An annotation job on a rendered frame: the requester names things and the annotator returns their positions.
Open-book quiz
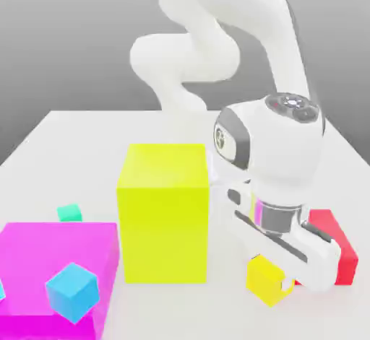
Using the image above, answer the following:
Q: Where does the small teal cube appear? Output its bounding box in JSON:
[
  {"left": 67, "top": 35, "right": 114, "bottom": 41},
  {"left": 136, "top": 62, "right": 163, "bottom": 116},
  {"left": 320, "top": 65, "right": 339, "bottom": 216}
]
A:
[{"left": 56, "top": 203, "right": 84, "bottom": 223}]

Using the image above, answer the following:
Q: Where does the large magenta box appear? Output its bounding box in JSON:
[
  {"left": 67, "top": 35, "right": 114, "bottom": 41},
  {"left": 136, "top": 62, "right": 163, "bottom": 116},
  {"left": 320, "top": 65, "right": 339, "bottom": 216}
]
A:
[{"left": 0, "top": 222, "right": 120, "bottom": 340}]

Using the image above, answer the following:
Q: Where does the large red box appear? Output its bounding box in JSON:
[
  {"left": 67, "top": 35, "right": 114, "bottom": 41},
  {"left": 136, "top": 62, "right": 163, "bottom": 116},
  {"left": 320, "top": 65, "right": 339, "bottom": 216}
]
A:
[{"left": 293, "top": 209, "right": 360, "bottom": 287}]

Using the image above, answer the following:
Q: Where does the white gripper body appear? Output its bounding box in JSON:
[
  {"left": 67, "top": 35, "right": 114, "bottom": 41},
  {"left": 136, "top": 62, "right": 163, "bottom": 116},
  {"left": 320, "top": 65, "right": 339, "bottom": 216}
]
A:
[{"left": 230, "top": 209, "right": 343, "bottom": 292}]

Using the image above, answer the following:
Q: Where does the small yellow cube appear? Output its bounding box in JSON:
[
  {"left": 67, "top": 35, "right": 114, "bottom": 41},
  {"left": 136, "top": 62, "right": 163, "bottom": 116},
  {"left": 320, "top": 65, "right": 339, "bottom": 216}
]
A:
[{"left": 246, "top": 254, "right": 296, "bottom": 308}]

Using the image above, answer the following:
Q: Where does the large yellow box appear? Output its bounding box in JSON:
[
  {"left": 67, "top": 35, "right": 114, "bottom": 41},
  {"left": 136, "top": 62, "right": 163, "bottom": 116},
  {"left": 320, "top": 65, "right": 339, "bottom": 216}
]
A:
[{"left": 116, "top": 143, "right": 211, "bottom": 285}]

